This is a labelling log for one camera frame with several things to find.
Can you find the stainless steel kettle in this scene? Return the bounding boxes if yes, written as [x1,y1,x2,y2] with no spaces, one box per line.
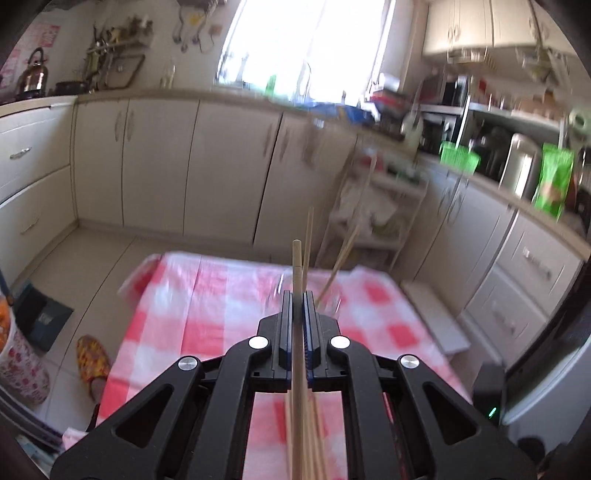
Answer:
[17,47,51,94]

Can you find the clear glass jar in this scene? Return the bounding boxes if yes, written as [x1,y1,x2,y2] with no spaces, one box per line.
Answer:
[272,273,345,321]

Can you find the green snack bag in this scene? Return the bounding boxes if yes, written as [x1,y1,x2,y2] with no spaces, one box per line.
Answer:
[530,143,576,219]

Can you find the pink wall poster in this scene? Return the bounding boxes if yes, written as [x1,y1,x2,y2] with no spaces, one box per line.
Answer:
[0,22,62,89]

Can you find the cream upper cabinets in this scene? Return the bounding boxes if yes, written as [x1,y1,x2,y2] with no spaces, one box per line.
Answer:
[422,0,557,59]

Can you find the floral patterned container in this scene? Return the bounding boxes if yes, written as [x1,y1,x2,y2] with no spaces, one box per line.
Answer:
[0,295,51,408]

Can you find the chrome faucet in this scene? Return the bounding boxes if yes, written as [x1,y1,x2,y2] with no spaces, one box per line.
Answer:
[294,59,315,103]

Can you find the black pan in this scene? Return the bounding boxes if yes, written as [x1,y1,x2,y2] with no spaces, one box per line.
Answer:
[54,80,94,97]

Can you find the hanging square tray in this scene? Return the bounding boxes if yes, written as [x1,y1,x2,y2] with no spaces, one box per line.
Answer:
[103,52,147,89]

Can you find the wooden chopstick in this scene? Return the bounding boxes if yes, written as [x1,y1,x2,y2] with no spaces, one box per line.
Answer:
[302,206,316,269]
[285,392,296,480]
[316,225,362,302]
[292,239,305,480]
[305,392,327,480]

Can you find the cream side base cabinets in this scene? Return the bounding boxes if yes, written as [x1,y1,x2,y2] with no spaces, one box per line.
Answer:
[414,157,588,372]

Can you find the black device with green light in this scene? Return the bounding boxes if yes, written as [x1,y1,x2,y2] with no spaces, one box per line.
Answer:
[473,362,507,428]

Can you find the cream drawer cabinet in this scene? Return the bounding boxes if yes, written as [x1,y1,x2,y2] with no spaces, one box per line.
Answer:
[0,95,80,289]

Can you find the kitchen window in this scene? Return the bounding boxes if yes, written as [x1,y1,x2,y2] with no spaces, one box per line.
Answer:
[216,0,409,108]

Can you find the green plastic basket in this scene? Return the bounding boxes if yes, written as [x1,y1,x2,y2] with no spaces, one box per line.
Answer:
[438,140,482,175]

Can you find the red white checked tablecloth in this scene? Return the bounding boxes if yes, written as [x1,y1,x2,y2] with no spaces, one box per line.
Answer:
[95,251,472,480]

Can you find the yellow floral slipper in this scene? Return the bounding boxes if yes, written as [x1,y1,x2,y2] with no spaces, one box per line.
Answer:
[76,335,112,401]

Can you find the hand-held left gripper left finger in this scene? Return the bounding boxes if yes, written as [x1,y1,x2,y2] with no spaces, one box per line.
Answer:
[50,292,294,480]

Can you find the dark bathroom scale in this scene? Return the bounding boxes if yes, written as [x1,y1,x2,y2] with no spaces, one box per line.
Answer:
[13,281,75,354]

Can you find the cream sink base cabinets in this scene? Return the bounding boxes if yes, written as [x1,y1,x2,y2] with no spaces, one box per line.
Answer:
[73,90,362,251]

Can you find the wall utensil rack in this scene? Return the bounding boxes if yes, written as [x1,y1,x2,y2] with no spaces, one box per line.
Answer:
[82,16,154,89]

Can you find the blue plastic bag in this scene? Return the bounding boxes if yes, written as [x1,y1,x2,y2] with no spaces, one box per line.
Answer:
[313,103,376,124]

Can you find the stainless steel appliance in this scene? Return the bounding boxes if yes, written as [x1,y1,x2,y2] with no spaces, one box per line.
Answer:
[500,133,544,200]

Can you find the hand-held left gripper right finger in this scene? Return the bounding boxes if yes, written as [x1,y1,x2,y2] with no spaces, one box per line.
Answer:
[302,292,539,480]

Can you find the white jug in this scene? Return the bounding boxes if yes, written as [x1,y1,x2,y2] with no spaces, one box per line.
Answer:
[401,110,426,149]

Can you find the white rolling trolley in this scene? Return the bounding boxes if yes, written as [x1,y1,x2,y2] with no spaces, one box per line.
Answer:
[318,156,429,274]

